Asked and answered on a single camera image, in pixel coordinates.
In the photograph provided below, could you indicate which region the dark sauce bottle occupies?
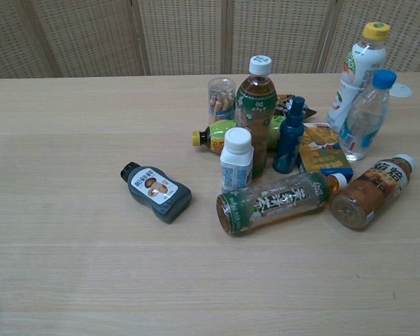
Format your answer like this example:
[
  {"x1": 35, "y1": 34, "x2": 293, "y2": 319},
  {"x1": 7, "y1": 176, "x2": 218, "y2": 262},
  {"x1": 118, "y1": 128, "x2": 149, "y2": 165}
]
[{"x1": 120, "y1": 161, "x2": 193, "y2": 225}]

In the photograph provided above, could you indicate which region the yellow-capped green label bottle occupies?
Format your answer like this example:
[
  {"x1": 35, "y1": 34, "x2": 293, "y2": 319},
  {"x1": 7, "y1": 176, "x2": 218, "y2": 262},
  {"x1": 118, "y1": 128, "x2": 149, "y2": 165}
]
[{"x1": 190, "y1": 115, "x2": 286, "y2": 155}]

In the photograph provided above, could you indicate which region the blue-capped clear water bottle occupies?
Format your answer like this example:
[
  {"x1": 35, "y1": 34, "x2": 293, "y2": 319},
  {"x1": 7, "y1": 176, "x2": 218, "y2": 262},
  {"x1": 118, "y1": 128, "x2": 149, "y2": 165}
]
[{"x1": 337, "y1": 69, "x2": 398, "y2": 162}]

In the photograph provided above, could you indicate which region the brown tea bottle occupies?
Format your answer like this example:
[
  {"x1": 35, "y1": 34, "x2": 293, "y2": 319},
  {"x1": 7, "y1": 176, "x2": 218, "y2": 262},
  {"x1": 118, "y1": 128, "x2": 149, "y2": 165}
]
[{"x1": 330, "y1": 153, "x2": 418, "y2": 231}]

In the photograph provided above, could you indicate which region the yellow-capped white drink bottle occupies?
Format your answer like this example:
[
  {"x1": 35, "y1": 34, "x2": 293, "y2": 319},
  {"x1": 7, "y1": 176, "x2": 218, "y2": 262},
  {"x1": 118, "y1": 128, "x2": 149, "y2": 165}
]
[{"x1": 325, "y1": 22, "x2": 391, "y2": 134}]

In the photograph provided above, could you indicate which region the small white milk bottle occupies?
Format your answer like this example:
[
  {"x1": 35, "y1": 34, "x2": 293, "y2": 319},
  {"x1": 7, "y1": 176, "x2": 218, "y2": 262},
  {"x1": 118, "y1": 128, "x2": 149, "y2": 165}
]
[{"x1": 219, "y1": 127, "x2": 255, "y2": 194}]

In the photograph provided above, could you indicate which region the clear tube of biscuit sticks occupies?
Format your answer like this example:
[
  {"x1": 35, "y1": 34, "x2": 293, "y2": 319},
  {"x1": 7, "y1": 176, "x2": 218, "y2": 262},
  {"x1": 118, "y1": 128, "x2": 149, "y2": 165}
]
[{"x1": 207, "y1": 77, "x2": 237, "y2": 125}]

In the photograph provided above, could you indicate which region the green tea bottle standing upright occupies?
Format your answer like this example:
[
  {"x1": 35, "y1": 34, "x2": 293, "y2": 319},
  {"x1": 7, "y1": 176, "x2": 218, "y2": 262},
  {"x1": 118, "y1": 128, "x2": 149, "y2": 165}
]
[{"x1": 234, "y1": 55, "x2": 278, "y2": 179}]

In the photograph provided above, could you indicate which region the green tea bottle lying down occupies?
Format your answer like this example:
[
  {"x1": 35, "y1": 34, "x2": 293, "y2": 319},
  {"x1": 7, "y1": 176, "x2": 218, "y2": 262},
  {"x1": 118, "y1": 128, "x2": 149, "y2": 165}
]
[{"x1": 216, "y1": 171, "x2": 348, "y2": 237}]

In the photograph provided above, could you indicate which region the dark blue spray bottle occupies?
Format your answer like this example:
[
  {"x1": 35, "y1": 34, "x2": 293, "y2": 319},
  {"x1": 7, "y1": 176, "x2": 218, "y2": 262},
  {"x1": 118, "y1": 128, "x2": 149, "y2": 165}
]
[{"x1": 272, "y1": 97, "x2": 307, "y2": 174}]

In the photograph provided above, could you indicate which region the dark snack packet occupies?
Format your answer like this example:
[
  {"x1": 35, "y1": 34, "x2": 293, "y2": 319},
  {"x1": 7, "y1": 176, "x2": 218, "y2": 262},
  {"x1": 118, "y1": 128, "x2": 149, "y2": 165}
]
[{"x1": 274, "y1": 92, "x2": 318, "y2": 120}]

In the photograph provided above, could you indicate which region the yellow and blue carton box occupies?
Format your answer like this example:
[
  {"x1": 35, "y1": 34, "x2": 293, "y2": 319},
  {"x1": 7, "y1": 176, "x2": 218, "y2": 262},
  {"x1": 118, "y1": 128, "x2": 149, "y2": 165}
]
[{"x1": 296, "y1": 122, "x2": 355, "y2": 181}]

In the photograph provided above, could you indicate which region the woven folding screen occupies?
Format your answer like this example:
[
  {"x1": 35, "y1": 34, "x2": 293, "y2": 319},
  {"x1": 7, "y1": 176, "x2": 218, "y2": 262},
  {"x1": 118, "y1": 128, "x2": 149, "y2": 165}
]
[{"x1": 0, "y1": 0, "x2": 420, "y2": 81}]

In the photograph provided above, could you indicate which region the white round disc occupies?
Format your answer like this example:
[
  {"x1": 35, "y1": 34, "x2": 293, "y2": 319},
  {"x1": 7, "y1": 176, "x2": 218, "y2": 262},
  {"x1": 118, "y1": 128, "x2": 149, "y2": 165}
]
[{"x1": 388, "y1": 82, "x2": 414, "y2": 100}]

